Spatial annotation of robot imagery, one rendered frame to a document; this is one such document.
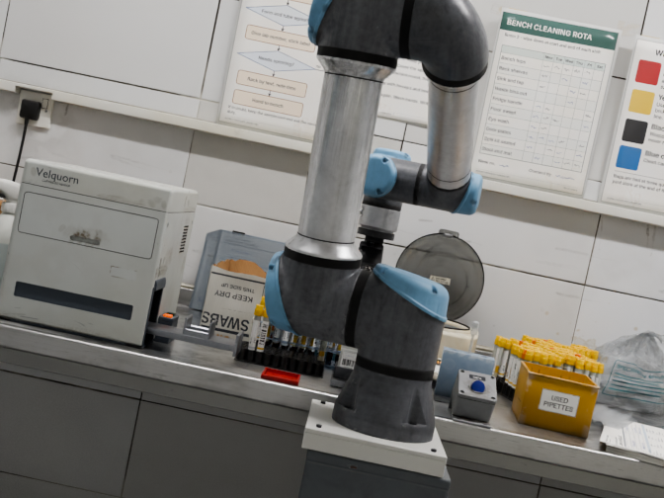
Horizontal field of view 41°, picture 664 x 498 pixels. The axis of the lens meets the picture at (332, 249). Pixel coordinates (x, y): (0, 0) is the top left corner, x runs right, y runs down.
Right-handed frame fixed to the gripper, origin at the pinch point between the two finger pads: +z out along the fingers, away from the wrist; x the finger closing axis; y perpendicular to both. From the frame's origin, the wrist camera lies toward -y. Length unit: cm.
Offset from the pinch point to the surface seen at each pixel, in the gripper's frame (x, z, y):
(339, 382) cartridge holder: 1.1, 8.9, -3.7
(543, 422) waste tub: -37.8, 8.6, -1.6
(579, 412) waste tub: -43.7, 5.3, -2.0
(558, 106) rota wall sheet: -39, -58, 56
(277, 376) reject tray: 12.3, 9.1, -9.3
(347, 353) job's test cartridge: 0.7, 3.5, -1.5
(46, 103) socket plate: 86, -33, 56
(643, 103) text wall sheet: -59, -63, 55
